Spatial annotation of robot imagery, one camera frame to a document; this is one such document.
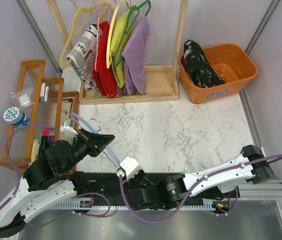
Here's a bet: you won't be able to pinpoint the yellow-green garment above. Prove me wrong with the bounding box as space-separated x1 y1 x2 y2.
110 12 132 88

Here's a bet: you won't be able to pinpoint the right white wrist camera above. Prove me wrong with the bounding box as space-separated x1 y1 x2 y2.
116 156 142 181

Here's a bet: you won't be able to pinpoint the purple cable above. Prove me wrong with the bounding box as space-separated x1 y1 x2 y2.
118 153 282 223
0 124 62 235

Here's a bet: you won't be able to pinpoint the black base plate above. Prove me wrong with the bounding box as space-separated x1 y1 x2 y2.
87 170 240 211

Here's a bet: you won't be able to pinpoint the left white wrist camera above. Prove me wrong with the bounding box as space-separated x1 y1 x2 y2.
60 118 78 138

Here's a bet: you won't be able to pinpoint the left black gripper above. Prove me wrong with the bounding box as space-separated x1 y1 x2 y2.
61 127 116 174

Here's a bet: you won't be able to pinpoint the black white-stained trousers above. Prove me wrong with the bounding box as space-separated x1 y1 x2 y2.
183 39 225 89

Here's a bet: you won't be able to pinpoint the newspaper print garment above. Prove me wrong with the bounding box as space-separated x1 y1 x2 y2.
66 22 101 91

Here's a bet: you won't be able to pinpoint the purple marker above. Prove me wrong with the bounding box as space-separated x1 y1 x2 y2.
48 135 55 144

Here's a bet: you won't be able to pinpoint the red garment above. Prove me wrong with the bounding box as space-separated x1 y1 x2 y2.
92 21 119 99

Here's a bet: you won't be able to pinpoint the pink highlighter marker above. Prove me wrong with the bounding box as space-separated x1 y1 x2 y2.
40 129 50 151

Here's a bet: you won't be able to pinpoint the aluminium frame rail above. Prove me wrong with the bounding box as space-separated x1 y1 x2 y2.
238 179 282 201

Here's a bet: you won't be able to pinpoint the purple garment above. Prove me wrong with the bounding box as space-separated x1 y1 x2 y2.
121 16 150 95

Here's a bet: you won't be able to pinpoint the wooden clothes rack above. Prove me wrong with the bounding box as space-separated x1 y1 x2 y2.
46 0 188 105

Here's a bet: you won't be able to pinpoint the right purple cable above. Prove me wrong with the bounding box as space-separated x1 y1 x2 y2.
118 153 282 223

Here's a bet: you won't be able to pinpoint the white marker pens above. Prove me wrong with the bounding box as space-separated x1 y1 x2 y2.
40 82 50 103

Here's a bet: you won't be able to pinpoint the white cable duct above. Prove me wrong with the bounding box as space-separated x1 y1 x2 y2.
28 198 222 210

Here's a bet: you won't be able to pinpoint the pink hanger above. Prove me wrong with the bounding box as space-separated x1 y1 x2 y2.
93 0 111 71

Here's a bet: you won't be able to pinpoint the light blue hanger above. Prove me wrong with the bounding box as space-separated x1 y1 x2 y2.
70 112 120 169

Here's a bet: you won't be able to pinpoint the orange wooden shelf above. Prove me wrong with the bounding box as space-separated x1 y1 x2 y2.
0 59 79 174

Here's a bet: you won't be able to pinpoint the orange plastic basket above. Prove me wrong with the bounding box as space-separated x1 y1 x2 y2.
179 43 258 105

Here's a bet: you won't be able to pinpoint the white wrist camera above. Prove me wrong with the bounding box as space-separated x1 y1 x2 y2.
116 156 142 181
60 118 78 138

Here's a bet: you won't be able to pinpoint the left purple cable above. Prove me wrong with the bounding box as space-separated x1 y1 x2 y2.
0 124 62 235

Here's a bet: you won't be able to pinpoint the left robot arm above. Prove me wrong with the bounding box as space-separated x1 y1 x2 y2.
0 128 115 238

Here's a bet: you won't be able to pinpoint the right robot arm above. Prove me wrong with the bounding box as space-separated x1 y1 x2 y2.
123 145 276 210

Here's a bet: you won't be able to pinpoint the blue white round tin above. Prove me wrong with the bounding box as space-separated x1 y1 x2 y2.
3 106 30 128

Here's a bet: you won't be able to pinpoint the clear plastic bag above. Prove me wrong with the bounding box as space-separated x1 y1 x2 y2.
10 88 36 108

